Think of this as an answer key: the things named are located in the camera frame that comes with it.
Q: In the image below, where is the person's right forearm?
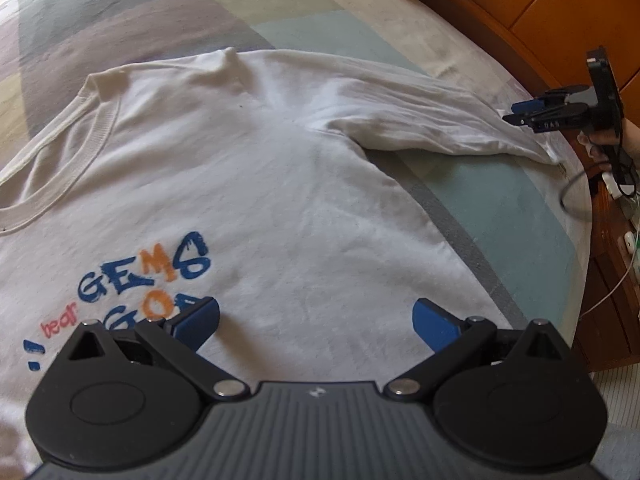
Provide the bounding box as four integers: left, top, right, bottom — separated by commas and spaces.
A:
621, 122, 640, 171

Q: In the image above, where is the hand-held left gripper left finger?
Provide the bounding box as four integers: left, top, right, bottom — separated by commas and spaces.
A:
67, 297, 247, 401

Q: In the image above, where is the black cable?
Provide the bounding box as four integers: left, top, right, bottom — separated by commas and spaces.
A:
559, 160, 613, 216

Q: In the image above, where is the wooden headboard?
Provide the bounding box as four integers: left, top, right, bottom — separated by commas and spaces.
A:
390, 0, 640, 116

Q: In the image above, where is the white charger plug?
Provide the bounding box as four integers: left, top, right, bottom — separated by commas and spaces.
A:
602, 172, 636, 201

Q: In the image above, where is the dark wooden nightstand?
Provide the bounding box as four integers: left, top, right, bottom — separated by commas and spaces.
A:
572, 170, 640, 373

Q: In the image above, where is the person's right hand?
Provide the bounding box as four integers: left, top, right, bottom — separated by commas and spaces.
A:
577, 127, 623, 176

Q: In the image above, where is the pastel striped bed sheet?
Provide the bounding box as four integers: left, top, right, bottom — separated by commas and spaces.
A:
0, 0, 596, 401

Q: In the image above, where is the white cable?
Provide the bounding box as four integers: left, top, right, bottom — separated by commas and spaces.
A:
582, 230, 640, 318

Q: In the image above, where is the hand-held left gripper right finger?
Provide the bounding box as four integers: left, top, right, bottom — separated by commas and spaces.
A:
384, 299, 570, 401

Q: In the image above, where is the white printed sweatshirt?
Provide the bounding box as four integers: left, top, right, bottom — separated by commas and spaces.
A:
0, 47, 568, 461

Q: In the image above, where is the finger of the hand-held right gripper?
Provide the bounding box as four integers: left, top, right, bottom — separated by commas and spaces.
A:
510, 91, 571, 113
502, 104, 588, 133

